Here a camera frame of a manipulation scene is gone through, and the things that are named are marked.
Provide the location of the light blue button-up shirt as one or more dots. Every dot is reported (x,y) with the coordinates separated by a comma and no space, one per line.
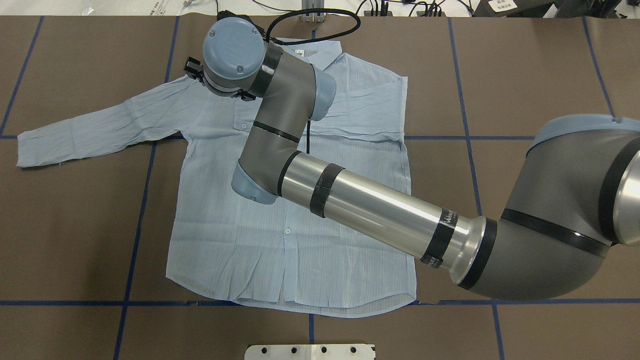
(229,248)

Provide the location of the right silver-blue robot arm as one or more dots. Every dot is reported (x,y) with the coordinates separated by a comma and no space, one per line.
(576,196)

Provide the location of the aluminium frame post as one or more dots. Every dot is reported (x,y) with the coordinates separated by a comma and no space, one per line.
(310,15)

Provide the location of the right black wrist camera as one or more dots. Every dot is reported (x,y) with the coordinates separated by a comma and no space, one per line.
(193,69)

